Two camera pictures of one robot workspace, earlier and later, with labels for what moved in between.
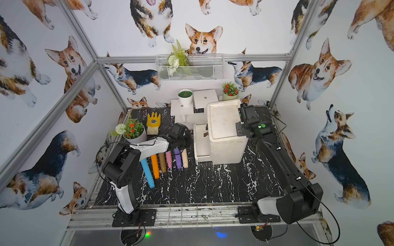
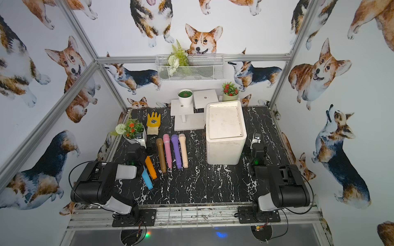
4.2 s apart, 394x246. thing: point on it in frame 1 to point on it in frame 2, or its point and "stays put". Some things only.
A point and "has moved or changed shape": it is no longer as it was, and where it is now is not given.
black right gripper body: [239, 128] to [252, 159]
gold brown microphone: [162, 156] stays put
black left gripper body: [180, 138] to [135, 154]
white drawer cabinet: [228, 148] stays put
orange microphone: [155, 165] has moved or changed shape
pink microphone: [169, 158] stays put
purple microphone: [178, 158] stays put
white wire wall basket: [190, 67] stays put
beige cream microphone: [185, 159] stays put
